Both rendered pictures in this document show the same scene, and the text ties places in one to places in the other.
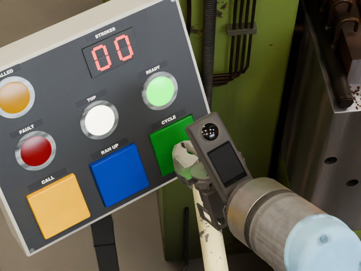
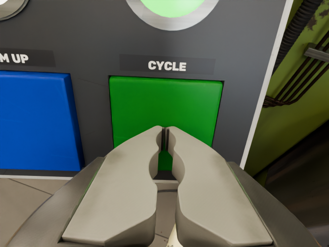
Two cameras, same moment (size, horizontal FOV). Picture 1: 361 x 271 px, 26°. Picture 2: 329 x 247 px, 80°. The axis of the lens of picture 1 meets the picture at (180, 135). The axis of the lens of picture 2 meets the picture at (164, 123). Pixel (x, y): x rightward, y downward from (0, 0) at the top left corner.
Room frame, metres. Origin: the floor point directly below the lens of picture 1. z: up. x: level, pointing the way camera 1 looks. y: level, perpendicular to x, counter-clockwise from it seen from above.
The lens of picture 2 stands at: (0.60, -0.03, 1.13)
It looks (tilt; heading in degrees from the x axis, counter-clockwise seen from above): 57 degrees down; 28
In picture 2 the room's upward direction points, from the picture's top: 5 degrees clockwise
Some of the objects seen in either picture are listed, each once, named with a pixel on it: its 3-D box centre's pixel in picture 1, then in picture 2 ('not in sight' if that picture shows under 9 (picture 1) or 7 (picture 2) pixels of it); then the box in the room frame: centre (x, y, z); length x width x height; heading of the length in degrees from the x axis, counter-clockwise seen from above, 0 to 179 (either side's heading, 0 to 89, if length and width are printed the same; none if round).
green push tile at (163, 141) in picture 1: (175, 144); (163, 125); (0.68, 0.01, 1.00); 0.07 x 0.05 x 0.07; 122
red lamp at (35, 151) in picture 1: (35, 150); not in sight; (0.61, 0.20, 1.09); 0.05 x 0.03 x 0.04; 97
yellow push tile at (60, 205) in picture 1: (58, 205); not in sight; (0.57, 0.18, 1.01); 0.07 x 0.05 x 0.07; 122
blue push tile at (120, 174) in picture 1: (118, 174); (26, 122); (0.62, 0.09, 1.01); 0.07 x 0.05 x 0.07; 122
